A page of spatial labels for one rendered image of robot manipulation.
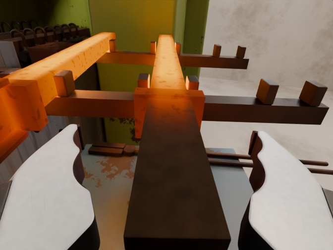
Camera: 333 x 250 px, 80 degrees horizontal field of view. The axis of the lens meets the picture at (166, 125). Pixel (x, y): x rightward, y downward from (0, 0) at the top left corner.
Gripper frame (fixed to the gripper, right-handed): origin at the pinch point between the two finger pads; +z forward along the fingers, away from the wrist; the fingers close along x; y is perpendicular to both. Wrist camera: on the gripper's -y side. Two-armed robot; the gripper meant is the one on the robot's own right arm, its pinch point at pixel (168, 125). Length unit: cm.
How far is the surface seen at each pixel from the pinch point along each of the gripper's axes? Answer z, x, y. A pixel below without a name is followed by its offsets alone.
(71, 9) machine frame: 95, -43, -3
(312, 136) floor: 162, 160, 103
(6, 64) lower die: 47, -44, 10
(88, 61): 17.2, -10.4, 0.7
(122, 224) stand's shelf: 10.5, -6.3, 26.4
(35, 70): 7.6, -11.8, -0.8
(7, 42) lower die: 46, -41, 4
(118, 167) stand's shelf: 24.7, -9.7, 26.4
